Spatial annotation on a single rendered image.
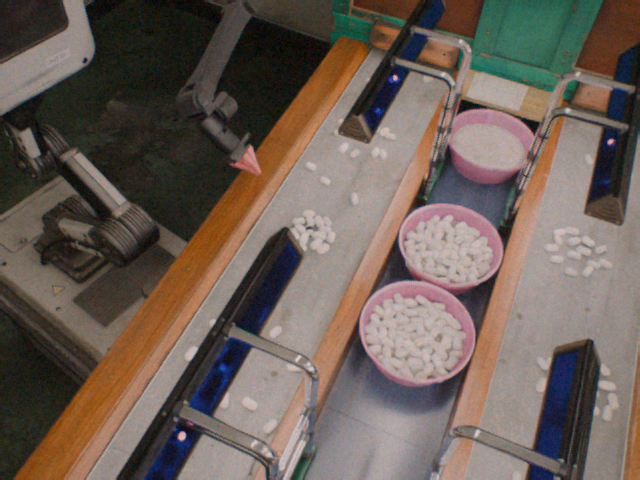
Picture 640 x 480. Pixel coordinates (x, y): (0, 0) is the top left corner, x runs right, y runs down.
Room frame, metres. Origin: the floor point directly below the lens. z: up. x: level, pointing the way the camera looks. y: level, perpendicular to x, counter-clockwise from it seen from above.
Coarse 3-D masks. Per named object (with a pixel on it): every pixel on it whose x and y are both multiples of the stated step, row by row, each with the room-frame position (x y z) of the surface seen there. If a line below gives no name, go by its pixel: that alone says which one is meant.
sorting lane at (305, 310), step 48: (432, 96) 1.62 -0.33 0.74; (336, 144) 1.37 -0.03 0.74; (384, 144) 1.38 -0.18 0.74; (288, 192) 1.16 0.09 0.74; (336, 192) 1.17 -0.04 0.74; (384, 192) 1.18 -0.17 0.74; (336, 240) 1.00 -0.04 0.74; (288, 288) 0.84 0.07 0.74; (336, 288) 0.85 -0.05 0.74; (192, 336) 0.69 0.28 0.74; (288, 336) 0.71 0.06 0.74; (240, 384) 0.58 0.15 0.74; (288, 384) 0.59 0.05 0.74
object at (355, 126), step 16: (432, 0) 1.57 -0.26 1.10; (416, 16) 1.47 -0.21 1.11; (432, 16) 1.53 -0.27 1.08; (400, 32) 1.46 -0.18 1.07; (400, 48) 1.33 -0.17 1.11; (416, 48) 1.39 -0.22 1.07; (368, 80) 1.26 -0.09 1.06; (384, 80) 1.20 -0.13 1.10; (400, 80) 1.26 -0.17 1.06; (368, 96) 1.13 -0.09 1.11; (384, 96) 1.17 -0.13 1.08; (352, 112) 1.10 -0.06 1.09; (368, 112) 1.09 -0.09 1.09; (384, 112) 1.14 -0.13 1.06; (352, 128) 1.06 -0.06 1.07; (368, 128) 1.06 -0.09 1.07
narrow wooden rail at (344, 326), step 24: (456, 72) 1.73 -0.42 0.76; (432, 120) 1.48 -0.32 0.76; (432, 144) 1.37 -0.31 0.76; (408, 168) 1.26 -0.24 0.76; (408, 192) 1.17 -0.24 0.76; (384, 216) 1.07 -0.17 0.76; (384, 240) 0.99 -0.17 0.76; (360, 264) 0.91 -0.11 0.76; (384, 264) 0.93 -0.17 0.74; (360, 288) 0.84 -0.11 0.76; (336, 312) 0.77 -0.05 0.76; (360, 312) 0.77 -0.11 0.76; (336, 336) 0.70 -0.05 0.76; (336, 360) 0.64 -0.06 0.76; (288, 408) 0.52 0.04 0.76; (288, 432) 0.47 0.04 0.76
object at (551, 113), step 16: (560, 80) 1.27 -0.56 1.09; (592, 80) 1.24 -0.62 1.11; (608, 80) 1.24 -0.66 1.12; (560, 96) 1.26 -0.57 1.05; (544, 112) 1.27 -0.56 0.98; (560, 112) 1.12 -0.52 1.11; (576, 112) 1.11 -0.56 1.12; (544, 128) 1.12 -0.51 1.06; (608, 128) 1.07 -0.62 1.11; (624, 128) 1.07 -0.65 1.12; (544, 144) 1.12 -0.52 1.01; (528, 160) 1.13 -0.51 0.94; (528, 176) 1.12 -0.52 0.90; (512, 192) 1.24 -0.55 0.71; (512, 208) 1.12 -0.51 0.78
